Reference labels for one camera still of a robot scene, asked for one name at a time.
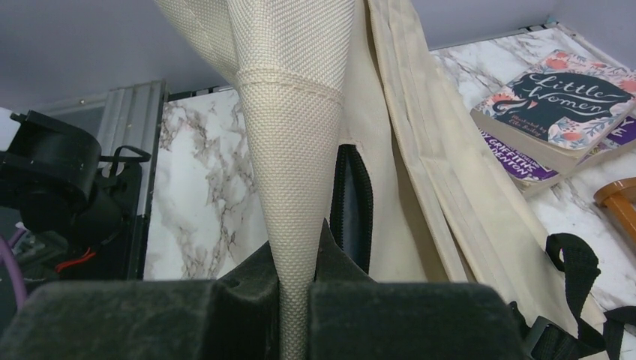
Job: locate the Little Women book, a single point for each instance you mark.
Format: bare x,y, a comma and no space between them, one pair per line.
559,109

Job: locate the cream canvas backpack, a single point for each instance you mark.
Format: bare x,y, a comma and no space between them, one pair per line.
319,78

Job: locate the orange wooden shelf rack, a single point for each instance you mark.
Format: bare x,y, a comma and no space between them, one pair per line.
619,198

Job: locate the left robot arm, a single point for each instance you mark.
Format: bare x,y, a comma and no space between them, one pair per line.
78,207

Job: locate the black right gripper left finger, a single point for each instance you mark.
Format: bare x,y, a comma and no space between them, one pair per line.
233,317

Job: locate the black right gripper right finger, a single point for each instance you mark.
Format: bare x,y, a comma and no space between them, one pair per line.
354,317

